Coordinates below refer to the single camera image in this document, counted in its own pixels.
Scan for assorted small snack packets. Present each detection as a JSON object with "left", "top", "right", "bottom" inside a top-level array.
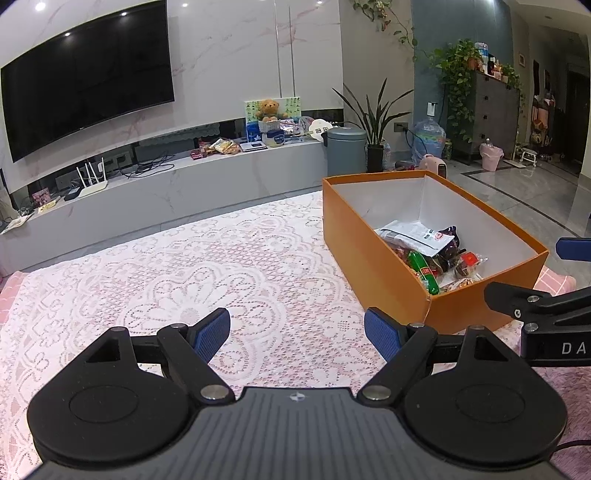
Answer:
[{"left": 191, "top": 137, "right": 243, "bottom": 160}]

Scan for orange cardboard box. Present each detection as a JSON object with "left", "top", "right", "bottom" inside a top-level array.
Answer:
[{"left": 322, "top": 170, "right": 550, "bottom": 335}]

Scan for packet of orange sticks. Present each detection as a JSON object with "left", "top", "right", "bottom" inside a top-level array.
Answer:
[{"left": 441, "top": 276, "right": 483, "bottom": 295}]

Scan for black flat television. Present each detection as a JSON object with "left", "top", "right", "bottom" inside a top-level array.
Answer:
[{"left": 0, "top": 0, "right": 176, "bottom": 163}]

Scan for group of small bottles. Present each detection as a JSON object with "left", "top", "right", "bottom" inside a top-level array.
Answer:
[{"left": 475, "top": 41, "right": 509, "bottom": 79}]

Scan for potted long-leaf plant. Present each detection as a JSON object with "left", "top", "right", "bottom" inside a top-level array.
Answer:
[{"left": 331, "top": 78, "right": 414, "bottom": 172}]

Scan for white router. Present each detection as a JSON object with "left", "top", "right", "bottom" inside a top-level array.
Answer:
[{"left": 76, "top": 159, "right": 109, "bottom": 198}]

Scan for pink heater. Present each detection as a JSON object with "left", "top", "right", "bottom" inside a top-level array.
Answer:
[{"left": 418, "top": 154, "right": 451, "bottom": 180}]

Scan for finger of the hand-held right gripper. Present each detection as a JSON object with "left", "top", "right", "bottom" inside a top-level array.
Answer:
[
  {"left": 555, "top": 237, "right": 591, "bottom": 261},
  {"left": 484, "top": 281, "right": 591, "bottom": 333}
]

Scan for green white snack packet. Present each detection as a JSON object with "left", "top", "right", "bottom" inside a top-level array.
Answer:
[{"left": 379, "top": 220, "right": 455, "bottom": 257}]

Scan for teddy bear in box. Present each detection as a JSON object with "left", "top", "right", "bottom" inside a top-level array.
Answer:
[{"left": 245, "top": 96, "right": 302, "bottom": 124}]

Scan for grey trash can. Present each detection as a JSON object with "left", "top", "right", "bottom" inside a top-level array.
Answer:
[{"left": 325, "top": 126, "right": 368, "bottom": 177}]

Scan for hanging wall vine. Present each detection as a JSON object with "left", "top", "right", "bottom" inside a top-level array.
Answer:
[{"left": 351, "top": 0, "right": 419, "bottom": 61}]

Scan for blue water jug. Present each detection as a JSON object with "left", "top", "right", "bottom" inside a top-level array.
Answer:
[{"left": 412, "top": 117, "right": 447, "bottom": 160}]

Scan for grey drawer cabinet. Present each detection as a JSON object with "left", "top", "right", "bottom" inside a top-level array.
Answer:
[{"left": 471, "top": 71, "right": 522, "bottom": 162}]

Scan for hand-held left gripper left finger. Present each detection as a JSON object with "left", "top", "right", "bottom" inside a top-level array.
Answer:
[{"left": 69, "top": 307, "right": 235, "bottom": 404}]

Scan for black snack packet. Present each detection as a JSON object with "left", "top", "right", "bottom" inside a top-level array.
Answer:
[{"left": 434, "top": 225, "right": 463, "bottom": 260}]

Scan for black cables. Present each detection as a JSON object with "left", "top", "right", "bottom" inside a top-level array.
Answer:
[{"left": 122, "top": 154, "right": 176, "bottom": 178}]

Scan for trailing ivy plant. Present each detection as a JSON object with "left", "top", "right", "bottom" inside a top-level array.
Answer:
[{"left": 427, "top": 39, "right": 485, "bottom": 144}]

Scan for red packet of dark snacks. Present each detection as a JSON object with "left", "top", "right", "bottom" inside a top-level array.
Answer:
[{"left": 455, "top": 251, "right": 489, "bottom": 280}]

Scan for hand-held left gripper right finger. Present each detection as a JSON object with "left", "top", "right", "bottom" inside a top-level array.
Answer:
[{"left": 356, "top": 307, "right": 520, "bottom": 403}]

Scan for pink bucket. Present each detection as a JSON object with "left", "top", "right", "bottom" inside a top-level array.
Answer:
[{"left": 479, "top": 141, "right": 504, "bottom": 171}]

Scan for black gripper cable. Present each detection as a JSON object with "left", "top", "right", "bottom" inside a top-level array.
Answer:
[{"left": 551, "top": 440, "right": 591, "bottom": 457}]

